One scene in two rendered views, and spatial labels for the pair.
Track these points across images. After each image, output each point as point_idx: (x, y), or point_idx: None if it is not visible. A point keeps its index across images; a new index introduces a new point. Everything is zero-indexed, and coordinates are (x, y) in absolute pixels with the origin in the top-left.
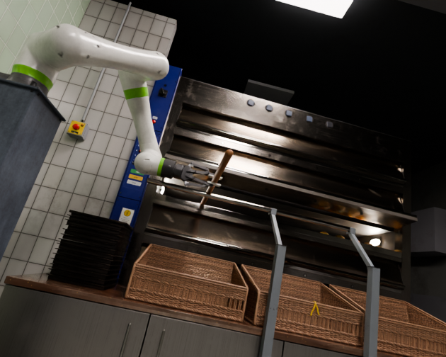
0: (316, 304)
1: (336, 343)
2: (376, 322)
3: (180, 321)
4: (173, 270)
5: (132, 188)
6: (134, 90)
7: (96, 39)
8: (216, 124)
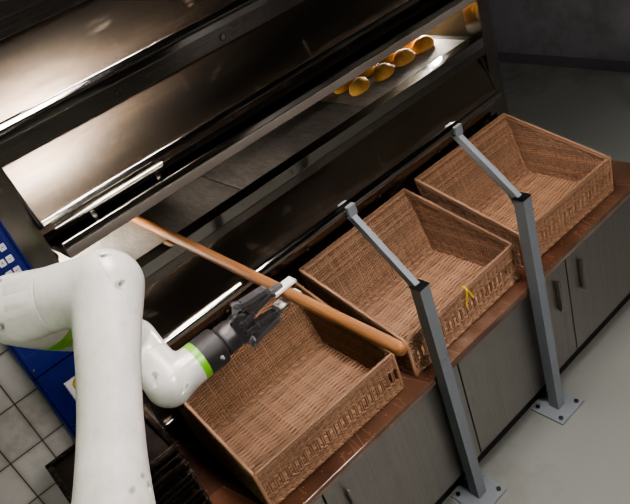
0: (467, 290)
1: (503, 310)
2: (539, 259)
3: (355, 463)
4: (223, 372)
5: None
6: (68, 334)
7: (136, 484)
8: (70, 57)
